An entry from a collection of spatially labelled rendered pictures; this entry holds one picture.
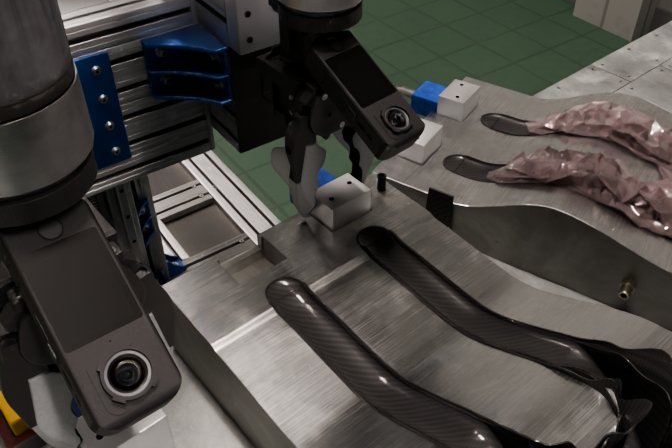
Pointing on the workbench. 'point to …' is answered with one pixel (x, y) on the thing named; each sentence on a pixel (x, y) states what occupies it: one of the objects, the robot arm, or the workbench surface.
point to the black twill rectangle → (440, 205)
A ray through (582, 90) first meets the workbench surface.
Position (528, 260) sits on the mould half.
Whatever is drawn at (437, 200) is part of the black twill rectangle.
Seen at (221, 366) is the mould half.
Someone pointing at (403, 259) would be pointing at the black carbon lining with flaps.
